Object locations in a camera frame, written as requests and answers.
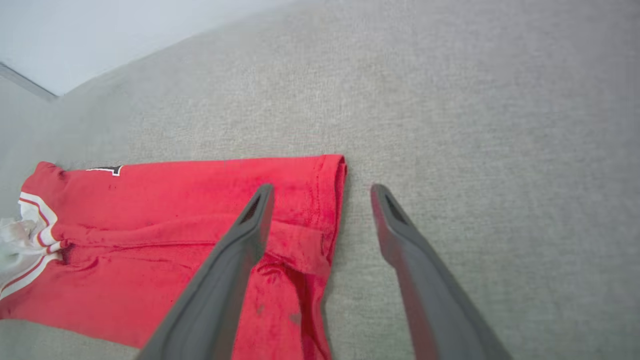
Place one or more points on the red and white shirt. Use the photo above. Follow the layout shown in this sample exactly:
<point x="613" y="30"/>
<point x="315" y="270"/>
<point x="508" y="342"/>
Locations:
<point x="150" y="225"/>

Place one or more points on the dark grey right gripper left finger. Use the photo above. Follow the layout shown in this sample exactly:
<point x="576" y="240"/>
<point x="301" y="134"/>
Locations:
<point x="215" y="300"/>

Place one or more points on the grey fabric sofa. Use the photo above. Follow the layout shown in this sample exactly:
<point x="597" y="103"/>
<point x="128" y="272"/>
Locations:
<point x="500" y="125"/>

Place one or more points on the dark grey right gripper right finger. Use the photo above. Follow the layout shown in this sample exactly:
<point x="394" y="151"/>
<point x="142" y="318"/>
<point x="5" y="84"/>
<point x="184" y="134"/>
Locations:
<point x="435" y="305"/>

